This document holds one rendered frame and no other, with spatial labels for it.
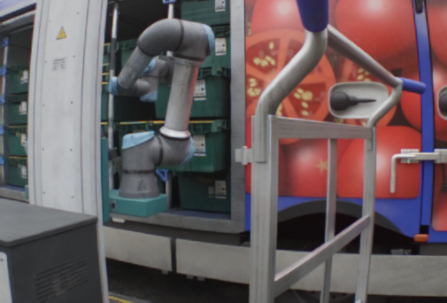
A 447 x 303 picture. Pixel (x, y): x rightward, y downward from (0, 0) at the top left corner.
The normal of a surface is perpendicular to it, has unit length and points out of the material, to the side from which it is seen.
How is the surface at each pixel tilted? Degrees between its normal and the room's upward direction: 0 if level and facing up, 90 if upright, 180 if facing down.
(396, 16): 90
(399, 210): 90
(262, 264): 90
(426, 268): 90
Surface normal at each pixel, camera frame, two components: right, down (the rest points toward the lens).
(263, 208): -0.62, -0.01
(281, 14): -0.37, -0.01
